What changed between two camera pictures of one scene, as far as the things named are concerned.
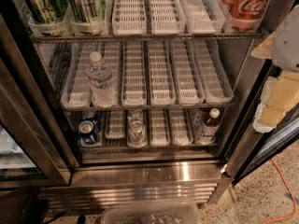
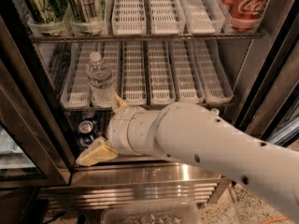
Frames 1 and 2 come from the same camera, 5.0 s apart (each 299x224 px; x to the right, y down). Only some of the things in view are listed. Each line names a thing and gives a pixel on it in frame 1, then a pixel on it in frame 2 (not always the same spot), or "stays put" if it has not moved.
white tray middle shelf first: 76,91 stays put
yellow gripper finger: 279,94 → 119,104
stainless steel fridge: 135,94 stays put
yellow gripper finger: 264,49 → 99,151
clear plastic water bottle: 103,90 stays put
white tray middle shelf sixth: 214,77 stays put
